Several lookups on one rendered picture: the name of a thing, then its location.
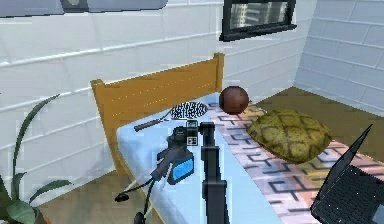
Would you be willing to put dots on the brown ball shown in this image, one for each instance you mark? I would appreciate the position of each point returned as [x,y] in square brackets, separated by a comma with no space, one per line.
[233,100]

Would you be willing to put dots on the black alarm clock blue face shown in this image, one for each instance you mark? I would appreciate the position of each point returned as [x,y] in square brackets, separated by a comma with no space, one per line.
[181,170]

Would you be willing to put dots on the green house plant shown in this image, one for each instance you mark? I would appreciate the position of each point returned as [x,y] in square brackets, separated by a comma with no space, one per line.
[20,186]

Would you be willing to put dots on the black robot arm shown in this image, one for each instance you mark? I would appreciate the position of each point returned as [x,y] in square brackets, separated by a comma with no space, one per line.
[213,173]

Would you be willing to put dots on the pink patterned blanket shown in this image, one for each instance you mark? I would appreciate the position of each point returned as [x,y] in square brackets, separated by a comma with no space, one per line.
[283,180]

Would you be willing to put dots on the black and white racket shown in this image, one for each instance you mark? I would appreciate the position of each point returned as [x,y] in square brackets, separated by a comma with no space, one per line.
[188,110]

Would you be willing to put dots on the olive patterned pillow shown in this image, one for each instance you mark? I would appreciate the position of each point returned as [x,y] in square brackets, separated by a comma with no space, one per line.
[290,135]

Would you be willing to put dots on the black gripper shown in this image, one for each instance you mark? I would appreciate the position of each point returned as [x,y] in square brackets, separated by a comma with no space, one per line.
[173,154]

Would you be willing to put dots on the wooden bed with blue sheet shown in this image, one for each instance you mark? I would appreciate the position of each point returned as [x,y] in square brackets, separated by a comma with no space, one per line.
[146,96]

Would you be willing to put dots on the black laptop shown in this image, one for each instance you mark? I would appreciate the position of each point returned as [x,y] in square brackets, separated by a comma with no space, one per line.
[350,193]

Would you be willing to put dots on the black framed window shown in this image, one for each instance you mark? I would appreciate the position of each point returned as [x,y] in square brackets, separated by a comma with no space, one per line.
[258,16]

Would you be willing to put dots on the grey wall shelf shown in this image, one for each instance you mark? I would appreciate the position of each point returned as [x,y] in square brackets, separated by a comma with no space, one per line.
[110,4]

